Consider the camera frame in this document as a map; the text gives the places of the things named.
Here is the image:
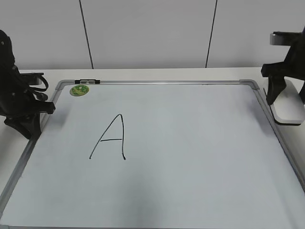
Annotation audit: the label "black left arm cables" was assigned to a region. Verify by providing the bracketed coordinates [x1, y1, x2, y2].
[20, 73, 50, 103]

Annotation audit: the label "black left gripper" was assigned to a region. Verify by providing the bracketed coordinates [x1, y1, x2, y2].
[0, 31, 55, 140]

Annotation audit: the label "green round magnet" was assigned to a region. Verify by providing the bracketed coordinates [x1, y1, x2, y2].
[69, 84, 90, 97]

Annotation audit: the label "grey-framed whiteboard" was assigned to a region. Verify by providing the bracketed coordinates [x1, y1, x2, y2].
[0, 81, 305, 229]

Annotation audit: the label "white rectangular board eraser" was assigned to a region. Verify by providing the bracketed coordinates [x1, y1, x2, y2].
[269, 80, 305, 125]

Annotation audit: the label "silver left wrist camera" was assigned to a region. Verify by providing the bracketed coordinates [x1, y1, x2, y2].
[22, 73, 44, 85]

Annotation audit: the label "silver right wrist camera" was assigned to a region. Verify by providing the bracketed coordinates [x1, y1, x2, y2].
[270, 31, 301, 46]

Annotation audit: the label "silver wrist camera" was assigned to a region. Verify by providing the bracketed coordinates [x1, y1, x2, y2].
[22, 73, 44, 85]
[270, 31, 301, 46]

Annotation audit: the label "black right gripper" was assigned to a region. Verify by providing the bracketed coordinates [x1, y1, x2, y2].
[261, 31, 305, 105]

